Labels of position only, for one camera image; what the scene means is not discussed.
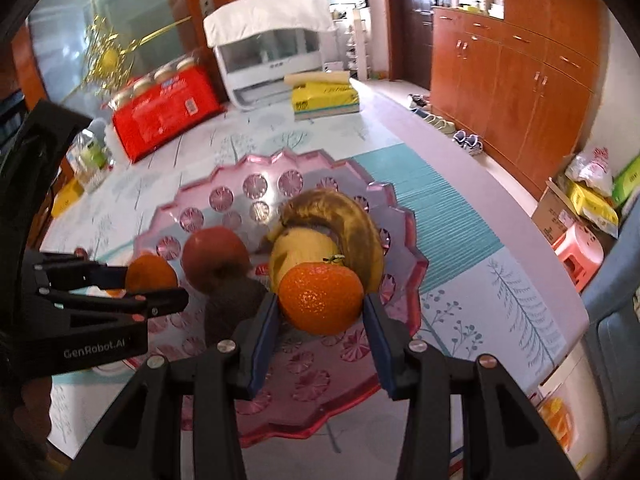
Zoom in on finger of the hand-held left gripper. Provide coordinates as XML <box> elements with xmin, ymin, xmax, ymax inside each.
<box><xmin>35</xmin><ymin>286</ymin><xmax>190</xmax><ymax>323</ymax></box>
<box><xmin>34</xmin><ymin>253</ymin><xmax>129</xmax><ymax>289</ymax></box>

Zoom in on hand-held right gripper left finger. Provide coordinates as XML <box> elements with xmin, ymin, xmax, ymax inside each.
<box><xmin>65</xmin><ymin>292</ymin><xmax>281</xmax><ymax>480</ymax></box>

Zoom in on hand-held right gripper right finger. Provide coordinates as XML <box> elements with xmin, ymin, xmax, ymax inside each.
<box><xmin>362</xmin><ymin>292</ymin><xmax>581</xmax><ymax>480</ymax></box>

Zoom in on pink plastic fruit bowl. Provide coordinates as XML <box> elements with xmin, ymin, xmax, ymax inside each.
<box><xmin>132</xmin><ymin>149</ymin><xmax>431</xmax><ymax>448</ymax></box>

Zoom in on dark avocado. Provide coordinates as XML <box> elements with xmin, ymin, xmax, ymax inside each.
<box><xmin>204</xmin><ymin>275</ymin><xmax>268</xmax><ymax>351</ymax></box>

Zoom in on large mandarin orange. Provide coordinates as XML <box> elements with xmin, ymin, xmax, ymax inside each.
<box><xmin>277</xmin><ymin>261</ymin><xmax>364</xmax><ymax>336</ymax></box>

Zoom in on red apple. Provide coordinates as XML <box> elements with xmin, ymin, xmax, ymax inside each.
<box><xmin>181</xmin><ymin>226</ymin><xmax>251</xmax><ymax>296</ymax></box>

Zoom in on yellow pear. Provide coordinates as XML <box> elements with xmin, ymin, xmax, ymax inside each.
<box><xmin>270</xmin><ymin>230</ymin><xmax>341</xmax><ymax>293</ymax></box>

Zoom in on overripe banana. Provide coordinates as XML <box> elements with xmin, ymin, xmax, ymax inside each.
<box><xmin>272</xmin><ymin>190</ymin><xmax>386</xmax><ymax>293</ymax></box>

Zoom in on yellow box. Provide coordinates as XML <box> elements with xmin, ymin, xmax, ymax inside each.
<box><xmin>50</xmin><ymin>180</ymin><xmax>83</xmax><ymax>218</ymax></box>

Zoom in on clear glass cup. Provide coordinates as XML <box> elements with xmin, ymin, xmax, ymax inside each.
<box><xmin>80</xmin><ymin>160</ymin><xmax>111</xmax><ymax>193</ymax></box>

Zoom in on clear plastic bottle green label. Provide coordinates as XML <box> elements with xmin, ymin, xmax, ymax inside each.
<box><xmin>75</xmin><ymin>130</ymin><xmax>108</xmax><ymax>176</ymax></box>

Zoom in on gold door ornament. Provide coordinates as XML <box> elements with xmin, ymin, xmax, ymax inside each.
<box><xmin>75</xmin><ymin>15</ymin><xmax>193</xmax><ymax>96</ymax></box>

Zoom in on pack of beige jars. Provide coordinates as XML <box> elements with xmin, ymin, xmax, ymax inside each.
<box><xmin>117</xmin><ymin>57</ymin><xmax>198</xmax><ymax>98</ymax></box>

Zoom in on white carton orange print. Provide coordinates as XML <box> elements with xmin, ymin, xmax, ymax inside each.
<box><xmin>535</xmin><ymin>345</ymin><xmax>601</xmax><ymax>480</ymax></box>

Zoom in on cardboard box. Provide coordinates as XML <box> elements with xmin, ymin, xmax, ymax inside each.
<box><xmin>531</xmin><ymin>177</ymin><xmax>621</xmax><ymax>246</ymax></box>

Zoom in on pink plastic stool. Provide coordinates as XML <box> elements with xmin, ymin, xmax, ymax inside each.
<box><xmin>552</xmin><ymin>224</ymin><xmax>603</xmax><ymax>291</ymax></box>

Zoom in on frosted glass wooden door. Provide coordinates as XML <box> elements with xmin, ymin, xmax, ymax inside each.
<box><xmin>12</xmin><ymin>0</ymin><xmax>251</xmax><ymax>106</ymax></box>

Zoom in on pale green slippers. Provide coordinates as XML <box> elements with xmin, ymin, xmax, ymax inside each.
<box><xmin>425</xmin><ymin>112</ymin><xmax>456</xmax><ymax>133</ymax></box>

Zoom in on blue chair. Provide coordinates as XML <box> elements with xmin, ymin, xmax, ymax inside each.
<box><xmin>582</xmin><ymin>220</ymin><xmax>640</xmax><ymax>436</ymax></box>

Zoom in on yellow tissue pack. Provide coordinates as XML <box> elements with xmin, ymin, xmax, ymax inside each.
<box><xmin>284</xmin><ymin>71</ymin><xmax>362</xmax><ymax>121</ymax></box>

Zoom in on yellow plastic bag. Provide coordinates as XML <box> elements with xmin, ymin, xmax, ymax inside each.
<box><xmin>567</xmin><ymin>182</ymin><xmax>621</xmax><ymax>238</ymax></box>

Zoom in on white countertop appliance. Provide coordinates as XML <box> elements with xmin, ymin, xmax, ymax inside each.
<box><xmin>215</xmin><ymin>27</ymin><xmax>323</xmax><ymax>111</ymax></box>

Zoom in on white plastic bag red print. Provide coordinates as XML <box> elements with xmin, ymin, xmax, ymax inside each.
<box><xmin>565</xmin><ymin>147</ymin><xmax>615</xmax><ymax>196</ymax></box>

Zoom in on white towel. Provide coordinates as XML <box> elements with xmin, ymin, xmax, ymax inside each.
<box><xmin>203</xmin><ymin>0</ymin><xmax>337</xmax><ymax>46</ymax></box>

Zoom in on green box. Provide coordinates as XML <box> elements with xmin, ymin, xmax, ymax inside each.
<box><xmin>612</xmin><ymin>155</ymin><xmax>640</xmax><ymax>206</ymax></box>

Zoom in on white shoe rack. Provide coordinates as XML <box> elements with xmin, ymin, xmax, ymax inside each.
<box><xmin>347</xmin><ymin>7</ymin><xmax>371</xmax><ymax>81</ymax></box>

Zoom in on brown wooden wall cabinet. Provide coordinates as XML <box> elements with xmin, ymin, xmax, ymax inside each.
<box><xmin>430</xmin><ymin>0</ymin><xmax>601</xmax><ymax>201</ymax></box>

